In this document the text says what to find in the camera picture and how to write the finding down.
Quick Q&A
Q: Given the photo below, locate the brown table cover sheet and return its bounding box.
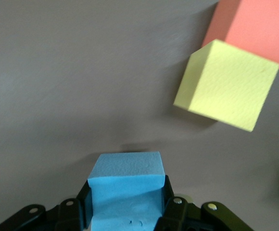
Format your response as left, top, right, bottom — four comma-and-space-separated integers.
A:
0, 0, 279, 231

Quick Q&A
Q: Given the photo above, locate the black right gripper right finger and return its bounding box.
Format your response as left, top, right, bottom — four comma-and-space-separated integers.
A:
155, 175, 253, 231

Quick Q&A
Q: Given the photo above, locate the yellow foam cube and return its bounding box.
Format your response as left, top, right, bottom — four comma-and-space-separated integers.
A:
173, 39, 279, 132

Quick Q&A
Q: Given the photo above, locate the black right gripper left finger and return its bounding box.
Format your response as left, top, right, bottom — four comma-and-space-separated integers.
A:
0, 179, 93, 231

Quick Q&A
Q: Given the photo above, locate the light blue foam cube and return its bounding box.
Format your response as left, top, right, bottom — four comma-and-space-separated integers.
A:
87, 151, 166, 231

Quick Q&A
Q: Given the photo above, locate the orange foam cube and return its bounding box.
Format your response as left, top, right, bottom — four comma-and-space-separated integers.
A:
201, 0, 279, 70

